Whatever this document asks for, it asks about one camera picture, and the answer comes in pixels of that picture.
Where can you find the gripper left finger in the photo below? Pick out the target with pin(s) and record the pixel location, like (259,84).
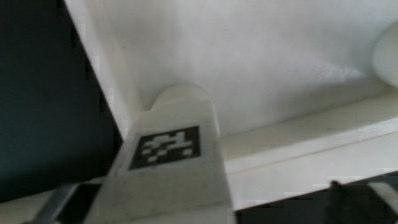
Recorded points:
(68,204)

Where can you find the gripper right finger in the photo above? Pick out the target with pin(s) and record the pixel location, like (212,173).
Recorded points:
(361,203)

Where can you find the white square table top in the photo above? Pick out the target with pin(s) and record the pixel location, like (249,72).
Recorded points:
(275,54)

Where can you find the white U-shaped obstacle fence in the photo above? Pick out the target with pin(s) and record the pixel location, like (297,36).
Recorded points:
(20,209)

